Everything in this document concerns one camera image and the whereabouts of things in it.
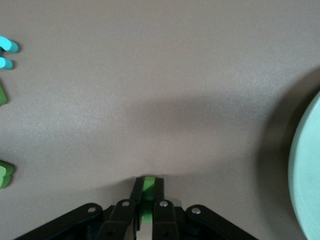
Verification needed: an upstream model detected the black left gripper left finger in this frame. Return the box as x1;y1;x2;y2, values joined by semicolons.
13;176;145;240

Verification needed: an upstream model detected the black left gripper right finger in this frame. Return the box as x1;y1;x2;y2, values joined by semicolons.
151;177;261;240

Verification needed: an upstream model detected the green letter I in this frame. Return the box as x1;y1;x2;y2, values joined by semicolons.
141;176;157;224

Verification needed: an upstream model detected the green letter P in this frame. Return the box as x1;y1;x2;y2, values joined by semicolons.
0;160;15;190

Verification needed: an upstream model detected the green letter U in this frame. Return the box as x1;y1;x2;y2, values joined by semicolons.
0;82;8;106

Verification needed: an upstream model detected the light green plate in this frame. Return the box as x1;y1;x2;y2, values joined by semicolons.
287;89;320;240

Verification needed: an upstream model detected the teal letter C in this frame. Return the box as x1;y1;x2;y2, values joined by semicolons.
0;36;20;71

